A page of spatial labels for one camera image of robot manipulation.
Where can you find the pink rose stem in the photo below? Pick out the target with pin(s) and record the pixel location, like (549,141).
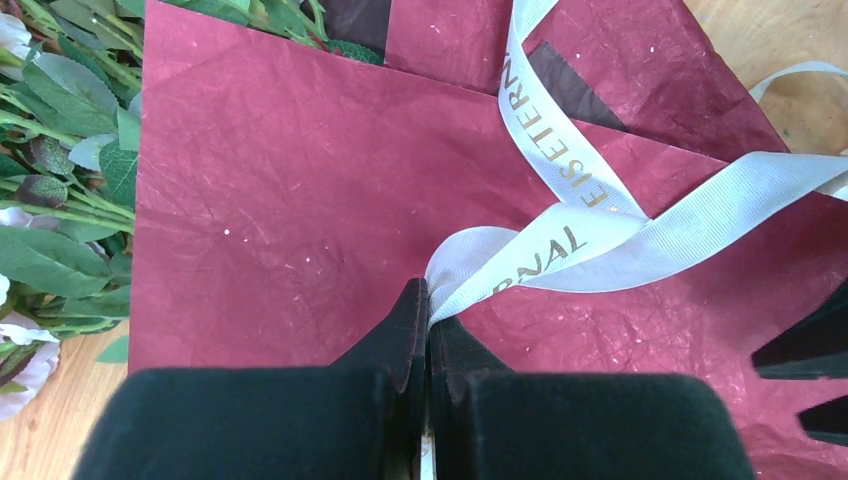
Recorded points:
(70,141)

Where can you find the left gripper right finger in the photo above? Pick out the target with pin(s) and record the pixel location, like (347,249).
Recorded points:
(491,422)

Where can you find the white rose stem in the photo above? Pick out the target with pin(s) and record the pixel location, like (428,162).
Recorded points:
(30,352)

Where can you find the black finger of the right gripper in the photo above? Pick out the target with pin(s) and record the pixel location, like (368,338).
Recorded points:
(827,422)

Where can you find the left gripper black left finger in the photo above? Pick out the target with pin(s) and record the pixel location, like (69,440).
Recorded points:
(360,417)

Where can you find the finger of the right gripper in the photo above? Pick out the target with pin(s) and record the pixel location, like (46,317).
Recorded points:
(815,347)

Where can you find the dark red wrapping paper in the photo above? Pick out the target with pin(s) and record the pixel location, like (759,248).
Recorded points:
(287,195)

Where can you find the cream printed ribbon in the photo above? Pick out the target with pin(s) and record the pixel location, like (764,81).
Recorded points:
(595,237)

